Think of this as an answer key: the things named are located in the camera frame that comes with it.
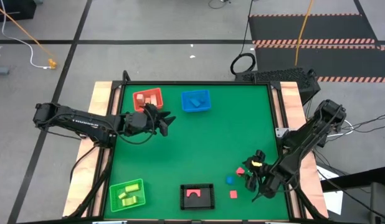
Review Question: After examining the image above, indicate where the black slotted plastic basket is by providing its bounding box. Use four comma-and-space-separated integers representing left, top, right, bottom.
179, 183, 216, 211

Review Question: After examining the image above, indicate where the black beam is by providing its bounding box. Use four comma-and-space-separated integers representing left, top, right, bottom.
320, 166, 385, 192

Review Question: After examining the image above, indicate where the black box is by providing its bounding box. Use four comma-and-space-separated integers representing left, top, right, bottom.
0, 0, 37, 23

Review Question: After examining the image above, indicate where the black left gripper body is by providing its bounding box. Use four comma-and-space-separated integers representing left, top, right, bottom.
125, 104, 162, 136

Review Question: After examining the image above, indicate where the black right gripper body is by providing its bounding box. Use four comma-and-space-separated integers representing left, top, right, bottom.
256, 164, 282, 199

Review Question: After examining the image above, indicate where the blue plastic basket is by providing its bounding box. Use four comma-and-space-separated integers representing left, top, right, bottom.
181, 90, 212, 113

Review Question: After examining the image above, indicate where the wooden table board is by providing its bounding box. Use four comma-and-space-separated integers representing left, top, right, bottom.
278, 81, 330, 219
62, 81, 121, 218

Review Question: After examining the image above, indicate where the coiled black cable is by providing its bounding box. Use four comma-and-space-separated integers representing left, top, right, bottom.
230, 0, 257, 76

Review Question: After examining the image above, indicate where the white paper sheet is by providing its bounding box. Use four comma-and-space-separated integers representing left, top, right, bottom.
316, 166, 345, 216

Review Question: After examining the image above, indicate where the white floor cable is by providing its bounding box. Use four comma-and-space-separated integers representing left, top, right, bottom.
0, 0, 52, 70

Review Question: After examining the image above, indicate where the orange cable with yellow plug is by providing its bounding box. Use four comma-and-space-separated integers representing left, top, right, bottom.
0, 2, 57, 70

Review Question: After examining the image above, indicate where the green table mat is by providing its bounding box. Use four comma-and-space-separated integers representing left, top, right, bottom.
103, 83, 290, 220

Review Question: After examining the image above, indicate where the black hazard-striped floor mat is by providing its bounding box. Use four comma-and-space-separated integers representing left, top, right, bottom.
248, 13, 379, 45
254, 44, 385, 83

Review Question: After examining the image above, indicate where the green plastic basket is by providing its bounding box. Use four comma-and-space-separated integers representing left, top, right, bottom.
109, 178, 146, 213

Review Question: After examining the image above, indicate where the red plastic basket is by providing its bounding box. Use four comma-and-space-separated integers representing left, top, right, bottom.
132, 88, 164, 113

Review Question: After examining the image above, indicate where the yellow floor cable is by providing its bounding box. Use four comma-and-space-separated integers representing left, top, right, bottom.
293, 0, 315, 67

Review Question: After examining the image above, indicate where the black cable bundle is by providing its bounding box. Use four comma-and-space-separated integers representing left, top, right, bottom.
328, 112, 385, 138

